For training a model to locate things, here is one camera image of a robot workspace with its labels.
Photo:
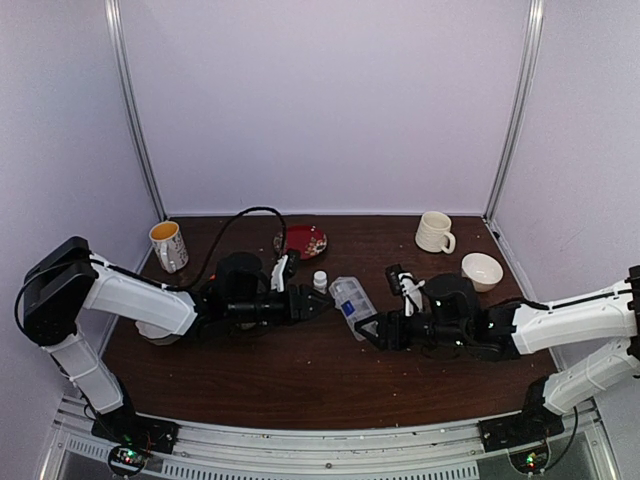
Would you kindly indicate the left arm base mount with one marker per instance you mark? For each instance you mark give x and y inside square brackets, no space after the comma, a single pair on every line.
[135,432]

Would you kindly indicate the right aluminium frame post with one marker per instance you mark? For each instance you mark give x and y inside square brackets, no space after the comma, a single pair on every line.
[528,64]

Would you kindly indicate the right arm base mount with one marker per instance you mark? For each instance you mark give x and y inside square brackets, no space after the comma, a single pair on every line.
[533,423]

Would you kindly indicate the yellow interior floral mug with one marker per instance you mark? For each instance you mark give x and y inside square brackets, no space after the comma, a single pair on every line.
[169,246]

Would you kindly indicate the cream textured mug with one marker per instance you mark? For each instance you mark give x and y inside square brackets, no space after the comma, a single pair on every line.
[434,234]

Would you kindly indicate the left aluminium frame post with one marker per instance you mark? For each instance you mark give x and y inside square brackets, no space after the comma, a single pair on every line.
[133,119]

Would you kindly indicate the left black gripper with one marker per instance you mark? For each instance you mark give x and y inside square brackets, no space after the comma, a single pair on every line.
[303,310]

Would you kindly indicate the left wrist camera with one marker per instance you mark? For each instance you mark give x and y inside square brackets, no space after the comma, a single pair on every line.
[285,267]

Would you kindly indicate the front aluminium rail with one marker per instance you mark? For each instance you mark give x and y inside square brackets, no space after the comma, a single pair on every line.
[445,451]

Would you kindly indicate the white pill bottle rear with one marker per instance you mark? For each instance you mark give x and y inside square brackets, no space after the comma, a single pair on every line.
[320,281]

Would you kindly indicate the white small bowl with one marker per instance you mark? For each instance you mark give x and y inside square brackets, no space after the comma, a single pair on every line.
[482,270]

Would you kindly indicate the red floral plate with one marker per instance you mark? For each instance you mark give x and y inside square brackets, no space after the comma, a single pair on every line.
[309,240]

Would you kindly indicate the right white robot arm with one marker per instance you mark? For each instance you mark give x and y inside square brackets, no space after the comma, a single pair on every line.
[611,314]

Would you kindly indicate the clear plastic pill organizer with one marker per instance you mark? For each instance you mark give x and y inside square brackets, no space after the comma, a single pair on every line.
[351,299]

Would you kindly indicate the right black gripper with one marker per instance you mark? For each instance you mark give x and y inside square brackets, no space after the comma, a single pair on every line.
[378,343]

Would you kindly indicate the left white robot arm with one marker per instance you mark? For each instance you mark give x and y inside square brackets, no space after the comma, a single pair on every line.
[72,279]

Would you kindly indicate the white scalloped bowl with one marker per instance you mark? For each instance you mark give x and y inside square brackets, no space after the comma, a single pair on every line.
[158,334]

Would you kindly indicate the aluminium frame post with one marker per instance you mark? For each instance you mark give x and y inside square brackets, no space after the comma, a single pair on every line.
[133,119]
[528,64]

